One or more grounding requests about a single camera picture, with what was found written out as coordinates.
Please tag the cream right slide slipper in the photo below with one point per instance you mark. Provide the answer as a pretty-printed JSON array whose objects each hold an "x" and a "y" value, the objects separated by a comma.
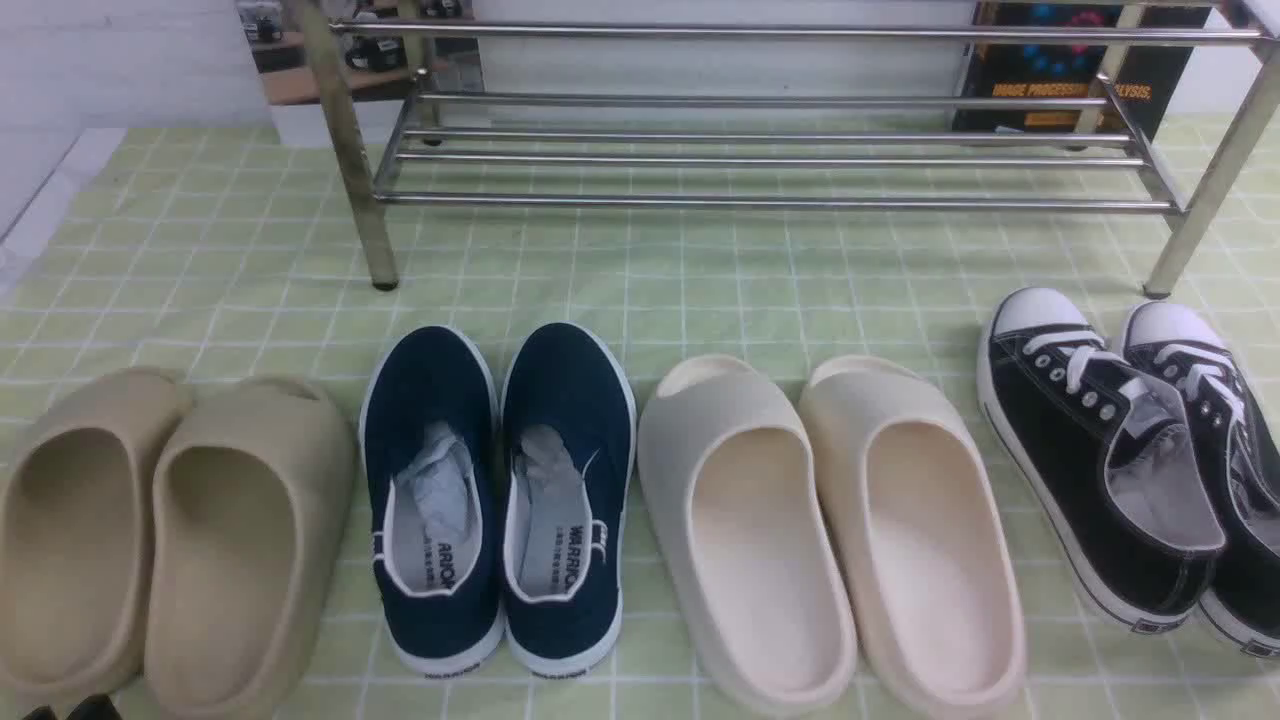
[{"x": 915, "y": 525}]

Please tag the cream slide slipper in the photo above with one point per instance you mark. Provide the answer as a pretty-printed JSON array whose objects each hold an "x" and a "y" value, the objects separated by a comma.
[
  {"x": 728, "y": 477},
  {"x": 915, "y": 525}
]

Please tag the tan left slide slipper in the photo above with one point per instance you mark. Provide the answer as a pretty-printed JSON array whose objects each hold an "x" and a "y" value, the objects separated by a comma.
[{"x": 78, "y": 535}]

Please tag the black right canvas sneaker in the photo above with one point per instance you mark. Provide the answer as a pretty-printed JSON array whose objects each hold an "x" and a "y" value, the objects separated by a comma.
[{"x": 1237, "y": 461}]

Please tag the black image processing book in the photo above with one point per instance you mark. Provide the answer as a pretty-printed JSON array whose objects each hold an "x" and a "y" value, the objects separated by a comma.
[{"x": 1145, "y": 81}]

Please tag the tan slide slipper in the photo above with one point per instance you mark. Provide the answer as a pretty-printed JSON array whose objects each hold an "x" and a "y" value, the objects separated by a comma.
[
  {"x": 251, "y": 496},
  {"x": 78, "y": 535}
]

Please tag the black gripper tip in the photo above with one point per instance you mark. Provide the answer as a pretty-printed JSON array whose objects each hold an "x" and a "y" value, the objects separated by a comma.
[{"x": 95, "y": 707}]

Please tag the cream left slide slipper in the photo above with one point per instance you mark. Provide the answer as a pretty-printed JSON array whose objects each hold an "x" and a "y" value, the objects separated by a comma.
[{"x": 728, "y": 477}]

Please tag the tan right slide slipper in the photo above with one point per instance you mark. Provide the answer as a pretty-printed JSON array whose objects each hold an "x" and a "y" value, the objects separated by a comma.
[{"x": 251, "y": 496}]

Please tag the green checked floor cloth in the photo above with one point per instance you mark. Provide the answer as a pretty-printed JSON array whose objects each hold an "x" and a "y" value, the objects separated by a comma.
[{"x": 222, "y": 253}]

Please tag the black left canvas sneaker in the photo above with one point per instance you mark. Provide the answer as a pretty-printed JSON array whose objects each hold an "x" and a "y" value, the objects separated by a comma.
[{"x": 1108, "y": 450}]

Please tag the navy canvas shoe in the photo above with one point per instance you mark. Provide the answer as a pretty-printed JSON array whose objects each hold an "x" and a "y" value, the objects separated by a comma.
[
  {"x": 427, "y": 433},
  {"x": 568, "y": 418}
]

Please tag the metal shoe rack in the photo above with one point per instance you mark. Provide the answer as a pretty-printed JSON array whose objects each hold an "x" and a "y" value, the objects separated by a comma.
[{"x": 1105, "y": 136}]

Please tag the black canvas sneaker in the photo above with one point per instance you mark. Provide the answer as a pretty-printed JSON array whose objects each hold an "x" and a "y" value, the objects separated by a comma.
[
  {"x": 1237, "y": 461},
  {"x": 1108, "y": 450}
]

